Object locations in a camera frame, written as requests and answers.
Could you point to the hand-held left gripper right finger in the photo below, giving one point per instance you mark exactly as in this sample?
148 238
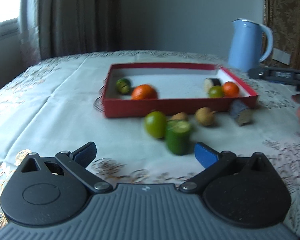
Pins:
205 155

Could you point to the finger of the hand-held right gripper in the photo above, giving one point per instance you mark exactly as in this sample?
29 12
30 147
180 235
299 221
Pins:
260 73

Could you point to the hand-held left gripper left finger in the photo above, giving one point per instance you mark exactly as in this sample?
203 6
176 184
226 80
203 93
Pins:
86 152

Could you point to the small orange tangerine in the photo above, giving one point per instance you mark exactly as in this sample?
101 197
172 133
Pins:
231 89

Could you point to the small green lime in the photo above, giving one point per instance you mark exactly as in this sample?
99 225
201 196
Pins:
216 91

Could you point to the black eggplant piece white face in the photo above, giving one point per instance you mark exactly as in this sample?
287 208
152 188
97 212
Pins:
212 83

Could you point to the red cardboard box tray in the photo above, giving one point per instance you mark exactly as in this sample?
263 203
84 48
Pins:
180 105

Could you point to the short cut cucumber piece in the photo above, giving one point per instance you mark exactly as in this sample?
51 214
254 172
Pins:
123 86

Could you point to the large orange tangerine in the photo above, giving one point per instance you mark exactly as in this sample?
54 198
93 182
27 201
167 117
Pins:
144 93

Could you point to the tall cut cucumber piece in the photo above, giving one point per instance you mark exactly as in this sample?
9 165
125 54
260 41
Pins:
178 140

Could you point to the light blue electric kettle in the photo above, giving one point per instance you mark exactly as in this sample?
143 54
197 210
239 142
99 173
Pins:
245 45

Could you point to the large brown longan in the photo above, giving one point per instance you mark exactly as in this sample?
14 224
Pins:
205 117

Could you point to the dark grey eggplant piece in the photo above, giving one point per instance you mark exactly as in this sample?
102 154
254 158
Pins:
241 112

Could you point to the small brown longan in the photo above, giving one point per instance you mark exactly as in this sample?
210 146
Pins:
179 116

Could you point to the white floral tablecloth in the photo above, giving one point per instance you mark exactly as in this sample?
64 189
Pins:
65 105

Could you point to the large green lime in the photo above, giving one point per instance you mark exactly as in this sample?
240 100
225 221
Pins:
155 124

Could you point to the ornate brown chair back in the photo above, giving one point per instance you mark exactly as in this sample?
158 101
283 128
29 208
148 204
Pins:
290 12

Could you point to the brown curtain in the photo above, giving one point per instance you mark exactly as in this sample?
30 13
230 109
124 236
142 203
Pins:
77 17

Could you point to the sheer lace curtain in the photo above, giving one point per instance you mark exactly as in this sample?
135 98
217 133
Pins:
30 17

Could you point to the window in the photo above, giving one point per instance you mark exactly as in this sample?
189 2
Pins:
2 7

